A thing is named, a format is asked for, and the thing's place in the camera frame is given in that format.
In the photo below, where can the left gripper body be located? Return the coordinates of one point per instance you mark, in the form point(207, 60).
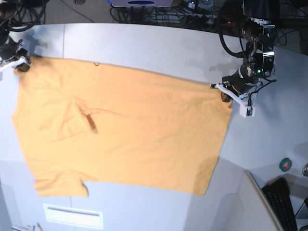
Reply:
point(242, 80)

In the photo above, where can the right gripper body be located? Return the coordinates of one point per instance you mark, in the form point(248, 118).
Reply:
point(12, 50)

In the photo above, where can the yellow orange t-shirt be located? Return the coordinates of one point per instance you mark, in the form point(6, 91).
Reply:
point(77, 121)

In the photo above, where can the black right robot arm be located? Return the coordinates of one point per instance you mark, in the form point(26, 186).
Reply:
point(18, 16)

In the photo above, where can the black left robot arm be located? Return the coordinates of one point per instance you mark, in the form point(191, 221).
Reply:
point(255, 21)

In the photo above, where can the green tape roll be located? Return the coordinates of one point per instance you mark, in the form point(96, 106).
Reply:
point(285, 164)

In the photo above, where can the white partition panel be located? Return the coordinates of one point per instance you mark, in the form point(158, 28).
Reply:
point(233, 201)

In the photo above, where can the black keyboard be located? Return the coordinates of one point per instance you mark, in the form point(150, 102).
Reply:
point(278, 195)

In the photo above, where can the metal knob at edge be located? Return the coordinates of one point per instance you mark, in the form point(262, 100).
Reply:
point(305, 170)

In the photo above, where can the white rectangular table inset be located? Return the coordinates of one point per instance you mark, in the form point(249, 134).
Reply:
point(74, 217)

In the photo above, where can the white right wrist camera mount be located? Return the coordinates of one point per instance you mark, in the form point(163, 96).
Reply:
point(11, 64)

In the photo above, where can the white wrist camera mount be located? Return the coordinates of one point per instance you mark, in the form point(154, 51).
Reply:
point(245, 101)
point(11, 64)

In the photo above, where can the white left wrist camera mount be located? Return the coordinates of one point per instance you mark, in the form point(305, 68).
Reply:
point(245, 101)

